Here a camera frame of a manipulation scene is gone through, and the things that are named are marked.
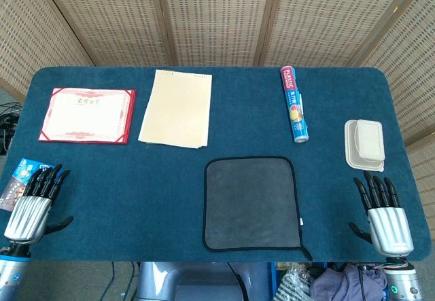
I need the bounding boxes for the grey and green cloth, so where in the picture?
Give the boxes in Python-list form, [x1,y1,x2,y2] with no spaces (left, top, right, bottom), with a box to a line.
[203,156,313,262]

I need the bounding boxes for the cream paper stack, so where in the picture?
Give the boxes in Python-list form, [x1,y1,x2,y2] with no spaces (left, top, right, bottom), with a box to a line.
[137,69,213,149]

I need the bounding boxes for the black floor cables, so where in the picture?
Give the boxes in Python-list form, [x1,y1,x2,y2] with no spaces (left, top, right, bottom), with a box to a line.
[0,102,22,156]

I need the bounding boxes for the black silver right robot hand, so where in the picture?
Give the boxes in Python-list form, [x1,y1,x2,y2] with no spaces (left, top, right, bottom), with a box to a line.
[349,171,416,258]

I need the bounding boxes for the blue table cloth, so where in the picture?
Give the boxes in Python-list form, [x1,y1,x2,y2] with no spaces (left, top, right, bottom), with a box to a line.
[0,65,432,264]

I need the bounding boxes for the blue cookie snack box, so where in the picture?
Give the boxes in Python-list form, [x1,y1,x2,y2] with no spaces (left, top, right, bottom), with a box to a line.
[0,157,55,211]

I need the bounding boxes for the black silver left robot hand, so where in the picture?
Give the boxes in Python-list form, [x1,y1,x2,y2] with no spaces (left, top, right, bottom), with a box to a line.
[3,164,75,245]

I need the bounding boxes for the beige takeaway food container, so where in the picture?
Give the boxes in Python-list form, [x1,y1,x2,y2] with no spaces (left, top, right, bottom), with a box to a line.
[344,118,386,173]

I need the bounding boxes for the striped plastic bag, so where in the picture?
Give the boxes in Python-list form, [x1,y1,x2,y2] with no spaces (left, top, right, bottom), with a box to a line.
[273,268,315,301]

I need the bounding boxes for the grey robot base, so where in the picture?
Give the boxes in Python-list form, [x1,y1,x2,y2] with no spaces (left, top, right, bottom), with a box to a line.
[135,262,273,301]

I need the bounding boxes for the woven bamboo folding screen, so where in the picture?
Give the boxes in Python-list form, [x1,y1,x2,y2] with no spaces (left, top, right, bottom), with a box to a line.
[0,0,435,244]

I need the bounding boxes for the blue plastic wrap roll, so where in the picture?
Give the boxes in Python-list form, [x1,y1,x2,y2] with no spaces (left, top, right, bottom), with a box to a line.
[279,65,311,144]

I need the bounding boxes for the red certificate folder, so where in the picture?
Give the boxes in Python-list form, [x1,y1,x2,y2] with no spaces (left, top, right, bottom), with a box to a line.
[37,88,137,145]

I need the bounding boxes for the purple cloth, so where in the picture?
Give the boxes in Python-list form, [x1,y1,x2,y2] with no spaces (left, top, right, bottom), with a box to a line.
[311,263,388,301]

